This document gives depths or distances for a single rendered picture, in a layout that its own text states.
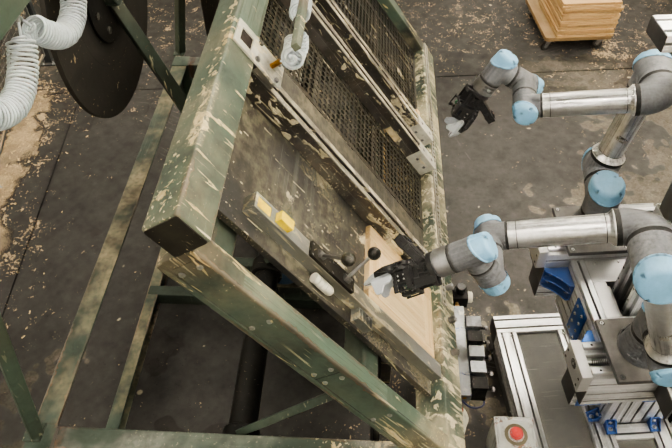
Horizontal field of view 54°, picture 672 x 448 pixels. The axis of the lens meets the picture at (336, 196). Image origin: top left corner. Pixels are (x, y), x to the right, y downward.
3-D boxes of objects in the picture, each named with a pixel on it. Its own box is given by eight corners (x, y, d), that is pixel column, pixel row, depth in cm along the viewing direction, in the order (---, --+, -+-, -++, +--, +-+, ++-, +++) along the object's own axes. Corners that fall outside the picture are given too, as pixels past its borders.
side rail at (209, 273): (417, 461, 201) (449, 454, 196) (155, 267, 138) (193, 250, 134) (416, 442, 205) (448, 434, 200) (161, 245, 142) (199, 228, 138)
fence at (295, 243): (430, 381, 216) (441, 378, 214) (241, 211, 162) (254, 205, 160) (430, 367, 219) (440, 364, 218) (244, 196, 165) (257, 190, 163)
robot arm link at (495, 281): (511, 260, 175) (493, 235, 169) (513, 295, 168) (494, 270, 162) (484, 268, 179) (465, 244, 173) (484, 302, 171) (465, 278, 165)
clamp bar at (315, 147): (426, 291, 240) (487, 270, 230) (203, 57, 172) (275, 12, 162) (424, 269, 247) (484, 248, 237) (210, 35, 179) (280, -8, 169)
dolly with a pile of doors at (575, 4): (610, 51, 498) (626, 2, 469) (540, 54, 497) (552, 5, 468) (584, 8, 541) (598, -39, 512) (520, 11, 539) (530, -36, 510)
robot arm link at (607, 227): (669, 190, 165) (470, 208, 179) (679, 223, 157) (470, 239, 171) (666, 221, 173) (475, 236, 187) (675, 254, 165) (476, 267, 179)
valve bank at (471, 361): (491, 427, 237) (502, 395, 220) (451, 425, 238) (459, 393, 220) (478, 310, 272) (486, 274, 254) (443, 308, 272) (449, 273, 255)
